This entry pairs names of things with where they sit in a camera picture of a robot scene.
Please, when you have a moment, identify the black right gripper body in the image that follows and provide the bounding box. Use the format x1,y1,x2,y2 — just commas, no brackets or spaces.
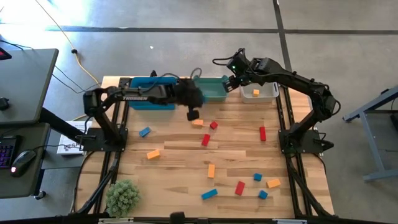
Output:
234,67,261,86

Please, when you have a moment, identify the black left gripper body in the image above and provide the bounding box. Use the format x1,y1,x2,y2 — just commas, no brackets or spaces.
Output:
172,78,206,108

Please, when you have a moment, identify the teal plastic bin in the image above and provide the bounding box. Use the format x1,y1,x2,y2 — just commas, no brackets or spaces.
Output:
194,74,231,103

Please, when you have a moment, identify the white plastic bin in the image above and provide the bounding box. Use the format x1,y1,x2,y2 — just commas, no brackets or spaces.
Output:
239,81,280,105

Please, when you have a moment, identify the blue plastic bin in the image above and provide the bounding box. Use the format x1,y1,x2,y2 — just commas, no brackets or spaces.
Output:
129,77,178,111

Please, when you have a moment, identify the long blue block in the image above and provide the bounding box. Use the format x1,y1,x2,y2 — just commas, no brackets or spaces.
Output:
200,188,219,201

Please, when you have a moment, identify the small green artificial plant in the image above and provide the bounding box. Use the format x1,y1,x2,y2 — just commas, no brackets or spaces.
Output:
105,179,141,218

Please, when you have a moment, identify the white printed booklet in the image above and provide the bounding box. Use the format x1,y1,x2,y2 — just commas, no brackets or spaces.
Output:
57,120,94,156

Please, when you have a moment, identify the black desk leg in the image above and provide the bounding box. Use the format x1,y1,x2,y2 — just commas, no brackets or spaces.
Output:
39,107,86,142

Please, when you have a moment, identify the blue-grey metal table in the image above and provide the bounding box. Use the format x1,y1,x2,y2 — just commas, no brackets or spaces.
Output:
343,86,398,184

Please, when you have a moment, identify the grey desk top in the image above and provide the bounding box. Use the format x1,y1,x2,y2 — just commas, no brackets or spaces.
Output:
0,48,59,126

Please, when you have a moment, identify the black computer mouse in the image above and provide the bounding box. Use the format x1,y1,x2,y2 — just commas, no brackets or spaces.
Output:
10,149,37,178

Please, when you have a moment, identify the dark desk top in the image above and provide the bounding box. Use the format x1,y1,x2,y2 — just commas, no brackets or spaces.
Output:
0,123,50,200

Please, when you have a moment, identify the black computer keyboard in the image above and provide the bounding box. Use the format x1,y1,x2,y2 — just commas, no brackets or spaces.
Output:
0,135,18,170

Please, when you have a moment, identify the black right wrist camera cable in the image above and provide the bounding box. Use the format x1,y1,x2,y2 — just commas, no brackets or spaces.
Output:
212,47,246,67

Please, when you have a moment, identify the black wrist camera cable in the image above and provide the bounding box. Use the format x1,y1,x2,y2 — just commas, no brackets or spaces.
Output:
212,47,246,67
160,67,203,82

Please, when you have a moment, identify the black left wrist camera cable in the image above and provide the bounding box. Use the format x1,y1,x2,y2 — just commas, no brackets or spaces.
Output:
160,67,203,82

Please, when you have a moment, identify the yellow floor cable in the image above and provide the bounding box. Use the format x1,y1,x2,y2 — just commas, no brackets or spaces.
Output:
33,0,102,122

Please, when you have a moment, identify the black power cable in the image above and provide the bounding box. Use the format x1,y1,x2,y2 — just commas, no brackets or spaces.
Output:
312,152,327,175
70,151,96,214

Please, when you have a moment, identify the thin black floor cable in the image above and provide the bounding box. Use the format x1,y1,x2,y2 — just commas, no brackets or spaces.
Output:
53,64,102,93
51,73,100,102

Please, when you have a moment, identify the white metal bracket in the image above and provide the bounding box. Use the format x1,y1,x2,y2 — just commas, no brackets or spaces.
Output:
98,217,134,224
272,218,308,224

